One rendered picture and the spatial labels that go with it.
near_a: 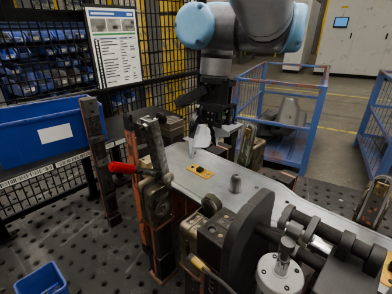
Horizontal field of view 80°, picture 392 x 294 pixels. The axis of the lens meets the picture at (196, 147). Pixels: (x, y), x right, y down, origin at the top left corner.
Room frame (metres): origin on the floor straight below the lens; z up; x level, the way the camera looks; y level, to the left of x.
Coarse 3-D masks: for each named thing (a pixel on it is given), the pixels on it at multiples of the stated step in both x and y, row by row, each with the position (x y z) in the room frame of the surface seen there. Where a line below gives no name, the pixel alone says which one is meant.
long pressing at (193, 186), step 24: (216, 168) 0.60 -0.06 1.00; (240, 168) 0.60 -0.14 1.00; (192, 192) 0.48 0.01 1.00; (216, 192) 0.48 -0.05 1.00; (240, 192) 0.48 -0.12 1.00; (288, 192) 0.48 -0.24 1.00; (312, 216) 0.40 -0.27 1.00; (336, 216) 0.40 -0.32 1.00; (384, 240) 0.33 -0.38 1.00; (384, 288) 0.23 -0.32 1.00
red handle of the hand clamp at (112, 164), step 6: (114, 162) 0.39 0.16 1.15; (120, 162) 0.40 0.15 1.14; (108, 168) 0.38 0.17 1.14; (114, 168) 0.38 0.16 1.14; (120, 168) 0.39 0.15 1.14; (126, 168) 0.40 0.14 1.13; (132, 168) 0.41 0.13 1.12; (138, 168) 0.42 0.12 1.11; (144, 168) 0.44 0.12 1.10; (144, 174) 0.43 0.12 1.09; (150, 174) 0.44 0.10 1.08; (156, 174) 0.46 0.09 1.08
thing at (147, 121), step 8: (160, 112) 0.49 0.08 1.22; (144, 120) 0.45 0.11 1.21; (152, 120) 0.45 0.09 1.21; (160, 120) 0.48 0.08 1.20; (144, 128) 0.45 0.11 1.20; (152, 128) 0.44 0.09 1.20; (152, 136) 0.45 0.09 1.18; (160, 136) 0.46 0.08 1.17; (152, 144) 0.45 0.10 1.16; (160, 144) 0.46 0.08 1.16; (152, 152) 0.46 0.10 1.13; (160, 152) 0.46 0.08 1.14; (152, 160) 0.47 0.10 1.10; (160, 160) 0.45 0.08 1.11; (160, 168) 0.45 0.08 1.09; (168, 168) 0.47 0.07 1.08
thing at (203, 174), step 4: (192, 164) 0.61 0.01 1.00; (196, 164) 0.61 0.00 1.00; (188, 168) 0.59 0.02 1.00; (192, 168) 0.59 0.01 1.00; (196, 168) 0.58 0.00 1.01; (192, 172) 0.57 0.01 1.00; (196, 172) 0.57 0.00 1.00; (200, 172) 0.57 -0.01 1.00; (204, 172) 0.57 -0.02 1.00; (208, 172) 0.57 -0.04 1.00; (200, 176) 0.55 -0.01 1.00; (204, 176) 0.55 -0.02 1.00; (208, 176) 0.55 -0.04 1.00
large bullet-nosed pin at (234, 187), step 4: (232, 176) 0.49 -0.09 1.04; (236, 176) 0.49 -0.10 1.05; (240, 176) 0.50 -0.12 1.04; (232, 180) 0.49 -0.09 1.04; (236, 180) 0.48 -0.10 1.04; (240, 180) 0.49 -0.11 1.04; (232, 184) 0.48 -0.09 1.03; (236, 184) 0.48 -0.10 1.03; (240, 184) 0.48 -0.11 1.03; (232, 188) 0.48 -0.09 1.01; (236, 188) 0.48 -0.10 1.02; (240, 188) 0.48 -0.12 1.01; (232, 192) 0.48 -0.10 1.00; (236, 192) 0.48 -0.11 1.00
